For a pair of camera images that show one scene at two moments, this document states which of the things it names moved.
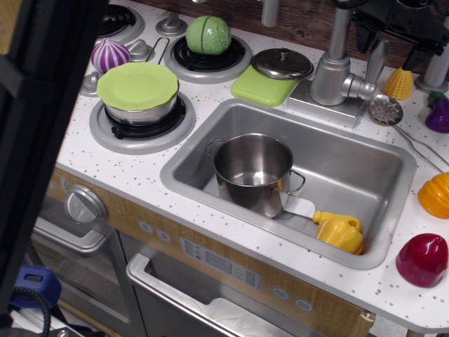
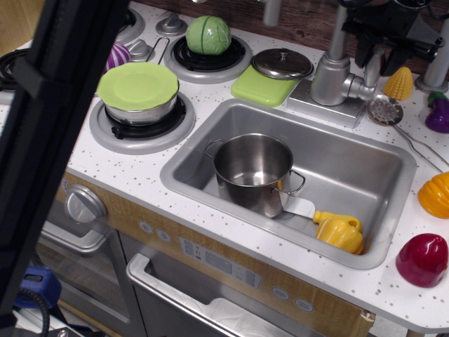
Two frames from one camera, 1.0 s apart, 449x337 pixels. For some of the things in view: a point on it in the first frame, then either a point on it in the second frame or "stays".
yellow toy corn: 399,84 stays
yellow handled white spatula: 306,208 stays
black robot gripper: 425,22 to 392,20
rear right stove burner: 221,68 stays
